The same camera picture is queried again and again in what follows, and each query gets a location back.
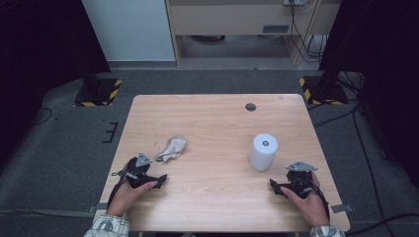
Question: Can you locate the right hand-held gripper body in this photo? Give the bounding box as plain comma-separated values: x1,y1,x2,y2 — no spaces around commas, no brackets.
280,161,319,199

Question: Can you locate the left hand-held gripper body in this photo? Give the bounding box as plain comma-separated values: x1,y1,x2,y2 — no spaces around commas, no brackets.
126,152,160,190

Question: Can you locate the white cloth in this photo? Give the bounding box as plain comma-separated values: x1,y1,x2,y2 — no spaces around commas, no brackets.
155,133,188,163

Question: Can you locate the person's left hand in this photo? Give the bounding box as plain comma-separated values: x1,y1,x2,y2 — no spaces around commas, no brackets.
106,179,159,218

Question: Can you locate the person's right hand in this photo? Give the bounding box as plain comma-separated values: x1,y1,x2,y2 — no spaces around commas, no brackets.
280,172,331,228

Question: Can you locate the grey tape strip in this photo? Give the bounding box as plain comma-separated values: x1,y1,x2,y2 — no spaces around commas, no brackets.
330,203,355,214
88,201,109,213

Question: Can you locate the black stand with striped base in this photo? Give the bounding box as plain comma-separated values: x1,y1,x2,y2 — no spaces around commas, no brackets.
298,42,350,107
73,48,123,108

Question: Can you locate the white cabinet panel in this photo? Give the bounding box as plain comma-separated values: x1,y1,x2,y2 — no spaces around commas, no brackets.
81,0,176,63

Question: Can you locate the black curtain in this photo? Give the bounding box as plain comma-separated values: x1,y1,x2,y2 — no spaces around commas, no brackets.
0,0,112,167
318,0,419,190

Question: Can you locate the beige wooden desk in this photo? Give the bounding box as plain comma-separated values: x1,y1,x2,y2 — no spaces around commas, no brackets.
165,0,342,67

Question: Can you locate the right hand-held gripper black cable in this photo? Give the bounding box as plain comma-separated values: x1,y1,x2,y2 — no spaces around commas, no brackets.
295,177,331,221

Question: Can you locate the hand-held gripper black cable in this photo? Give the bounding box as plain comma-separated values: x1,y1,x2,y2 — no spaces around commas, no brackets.
295,177,331,221
107,162,133,209

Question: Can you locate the left hand-held gripper black cable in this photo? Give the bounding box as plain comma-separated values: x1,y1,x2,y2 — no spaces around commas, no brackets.
107,162,133,209

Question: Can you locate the long black floor cable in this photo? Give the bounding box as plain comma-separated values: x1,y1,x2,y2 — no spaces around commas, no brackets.
312,104,394,237

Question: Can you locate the thick black floor cable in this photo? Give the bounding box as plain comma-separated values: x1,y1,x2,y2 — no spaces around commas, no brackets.
344,212,419,237

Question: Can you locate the thin black floor cable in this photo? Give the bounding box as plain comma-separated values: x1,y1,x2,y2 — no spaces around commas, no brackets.
31,107,54,126

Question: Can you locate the bundle of black hanging cables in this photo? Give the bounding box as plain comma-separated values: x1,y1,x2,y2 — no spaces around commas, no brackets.
290,2,328,64

